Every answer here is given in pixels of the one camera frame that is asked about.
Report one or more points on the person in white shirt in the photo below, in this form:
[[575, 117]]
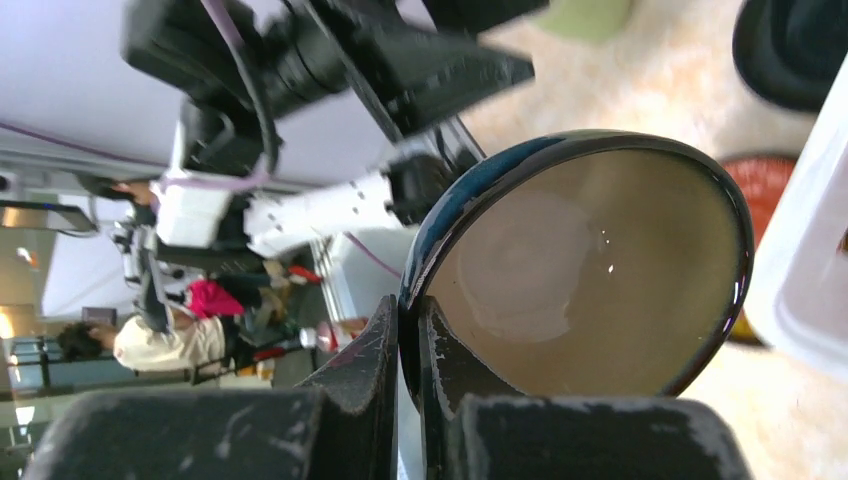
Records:
[[191, 343]]

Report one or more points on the light green mug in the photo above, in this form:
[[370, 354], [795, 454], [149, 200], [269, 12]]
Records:
[[591, 21]]

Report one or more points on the white plastic dish rack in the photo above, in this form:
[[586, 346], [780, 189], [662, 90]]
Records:
[[797, 300]]

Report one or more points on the red bowl yellow rim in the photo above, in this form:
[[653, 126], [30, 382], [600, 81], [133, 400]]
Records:
[[762, 178]]

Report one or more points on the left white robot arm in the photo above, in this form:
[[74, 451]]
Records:
[[211, 196]]

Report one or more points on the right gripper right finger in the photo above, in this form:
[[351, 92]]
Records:
[[476, 426]]

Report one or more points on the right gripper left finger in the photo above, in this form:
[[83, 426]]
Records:
[[339, 423]]

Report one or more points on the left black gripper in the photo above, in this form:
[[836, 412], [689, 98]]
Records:
[[408, 78]]

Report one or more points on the black small plate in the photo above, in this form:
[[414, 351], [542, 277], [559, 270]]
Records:
[[790, 52]]

